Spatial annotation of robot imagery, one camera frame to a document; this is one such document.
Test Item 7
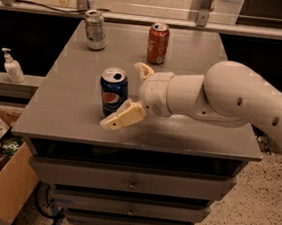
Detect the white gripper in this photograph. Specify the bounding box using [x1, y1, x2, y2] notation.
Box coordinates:
[100, 62, 174, 131]

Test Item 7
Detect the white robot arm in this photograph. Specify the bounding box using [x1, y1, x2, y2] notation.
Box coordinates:
[100, 60, 282, 147]

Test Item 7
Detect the blue pepsi can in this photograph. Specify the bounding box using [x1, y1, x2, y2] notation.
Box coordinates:
[100, 67, 128, 116]

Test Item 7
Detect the orange soda can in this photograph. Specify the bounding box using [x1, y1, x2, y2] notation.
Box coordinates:
[147, 22, 170, 65]

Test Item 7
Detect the white pump soap bottle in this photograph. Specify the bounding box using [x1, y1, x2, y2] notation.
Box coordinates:
[2, 48, 25, 84]

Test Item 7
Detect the grey drawer cabinet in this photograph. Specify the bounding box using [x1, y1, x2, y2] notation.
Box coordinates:
[12, 23, 261, 225]

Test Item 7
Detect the silver soda can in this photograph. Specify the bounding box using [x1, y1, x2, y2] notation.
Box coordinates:
[84, 9, 106, 51]

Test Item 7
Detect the green snack packet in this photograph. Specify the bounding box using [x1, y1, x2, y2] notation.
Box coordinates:
[3, 139, 22, 156]

